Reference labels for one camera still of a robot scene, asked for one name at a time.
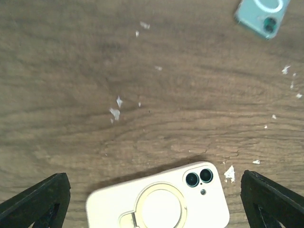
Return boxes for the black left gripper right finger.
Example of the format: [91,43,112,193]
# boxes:
[241,170,304,228]

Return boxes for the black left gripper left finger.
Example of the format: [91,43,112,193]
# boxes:
[0,173,71,228]

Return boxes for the cream phone case with ring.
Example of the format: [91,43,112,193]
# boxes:
[86,161,230,228]

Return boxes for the teal phone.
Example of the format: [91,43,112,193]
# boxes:
[234,0,290,40]

